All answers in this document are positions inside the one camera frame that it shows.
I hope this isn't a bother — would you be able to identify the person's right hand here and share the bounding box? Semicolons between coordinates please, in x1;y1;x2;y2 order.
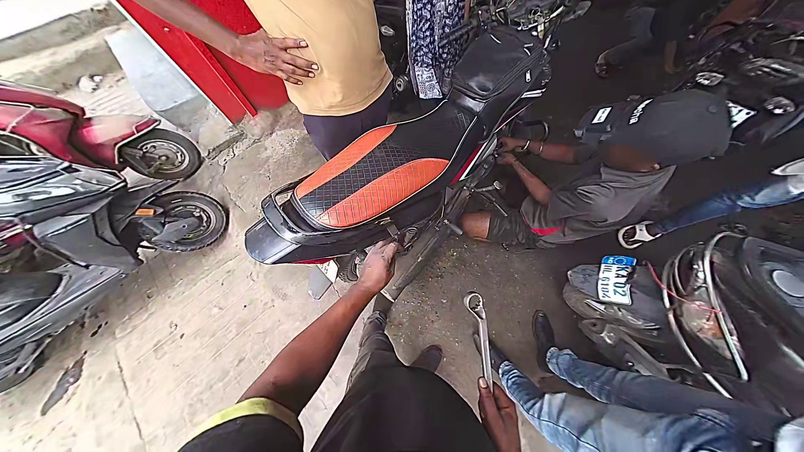
478;377;521;452

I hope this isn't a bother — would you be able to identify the person's left hand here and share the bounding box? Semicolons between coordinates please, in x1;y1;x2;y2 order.
357;239;399;295

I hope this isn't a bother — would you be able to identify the silver ring wrench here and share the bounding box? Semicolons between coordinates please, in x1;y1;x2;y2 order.
464;292;495;393

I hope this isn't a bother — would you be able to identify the person's left forearm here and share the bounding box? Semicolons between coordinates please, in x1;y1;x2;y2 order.
188;282;381;452

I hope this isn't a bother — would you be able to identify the motorcycle with orange black seat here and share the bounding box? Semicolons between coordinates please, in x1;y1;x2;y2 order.
245;0;569;302

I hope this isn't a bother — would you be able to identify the person's body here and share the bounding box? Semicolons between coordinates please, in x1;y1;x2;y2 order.
312;365;497;452

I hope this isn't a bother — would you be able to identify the white blue licence plate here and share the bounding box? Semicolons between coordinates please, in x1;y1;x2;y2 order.
596;255;637;306

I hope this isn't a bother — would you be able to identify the blue white patterned cloth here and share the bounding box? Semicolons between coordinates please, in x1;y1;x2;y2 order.
406;0;467;100

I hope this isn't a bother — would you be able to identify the black tank bag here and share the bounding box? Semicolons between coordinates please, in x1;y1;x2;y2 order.
451;26;547;101

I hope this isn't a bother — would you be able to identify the red metal panel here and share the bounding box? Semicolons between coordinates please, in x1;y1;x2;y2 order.
116;0;290;124

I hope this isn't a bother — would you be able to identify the dark motorcycle with chrome guard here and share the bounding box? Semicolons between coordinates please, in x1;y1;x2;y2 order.
563;230;804;418

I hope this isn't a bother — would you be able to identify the grey scooter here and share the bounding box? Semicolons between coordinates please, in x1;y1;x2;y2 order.
0;151;229;394

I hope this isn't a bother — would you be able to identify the black cap with white print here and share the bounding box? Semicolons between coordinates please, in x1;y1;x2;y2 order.
603;89;733;165

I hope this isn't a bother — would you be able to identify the red scooter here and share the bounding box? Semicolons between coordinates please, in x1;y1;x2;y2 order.
0;79;203;182

